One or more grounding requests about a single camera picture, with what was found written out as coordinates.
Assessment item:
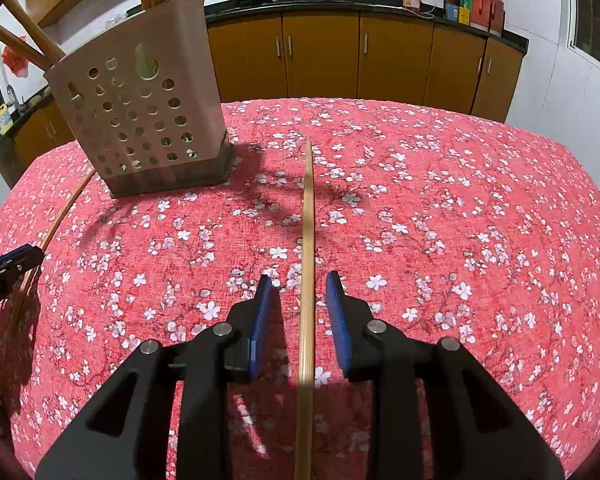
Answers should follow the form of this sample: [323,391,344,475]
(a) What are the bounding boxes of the beige perforated utensil holder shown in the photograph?
[43,0,235,200]

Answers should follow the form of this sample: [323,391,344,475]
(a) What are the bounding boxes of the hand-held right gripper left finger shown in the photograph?
[35,274,281,480]

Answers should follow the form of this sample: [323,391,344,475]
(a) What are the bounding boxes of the brown kitchen base cabinets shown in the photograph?
[10,10,526,166]

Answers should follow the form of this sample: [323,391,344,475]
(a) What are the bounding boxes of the black kitchen countertop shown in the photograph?
[0,0,530,156]

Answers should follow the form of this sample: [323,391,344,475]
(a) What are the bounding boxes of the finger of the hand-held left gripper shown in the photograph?
[0,244,46,286]

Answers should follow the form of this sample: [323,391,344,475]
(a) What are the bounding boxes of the red gift boxes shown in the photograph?
[441,0,506,36]

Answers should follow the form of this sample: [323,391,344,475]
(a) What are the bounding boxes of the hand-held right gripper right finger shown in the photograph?
[325,270,566,480]

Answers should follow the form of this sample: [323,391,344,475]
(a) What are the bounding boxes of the red floral tablecloth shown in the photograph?
[0,97,600,480]

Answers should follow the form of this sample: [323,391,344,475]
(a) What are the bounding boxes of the hanging red plastic bag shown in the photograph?
[1,35,31,77]

